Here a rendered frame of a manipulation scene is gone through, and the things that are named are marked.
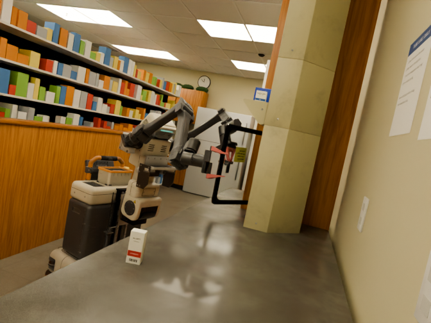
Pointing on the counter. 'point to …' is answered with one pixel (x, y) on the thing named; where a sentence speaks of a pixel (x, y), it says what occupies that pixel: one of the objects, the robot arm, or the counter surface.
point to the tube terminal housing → (288, 146)
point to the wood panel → (335, 107)
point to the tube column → (315, 31)
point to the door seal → (223, 162)
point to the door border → (221, 161)
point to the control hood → (257, 109)
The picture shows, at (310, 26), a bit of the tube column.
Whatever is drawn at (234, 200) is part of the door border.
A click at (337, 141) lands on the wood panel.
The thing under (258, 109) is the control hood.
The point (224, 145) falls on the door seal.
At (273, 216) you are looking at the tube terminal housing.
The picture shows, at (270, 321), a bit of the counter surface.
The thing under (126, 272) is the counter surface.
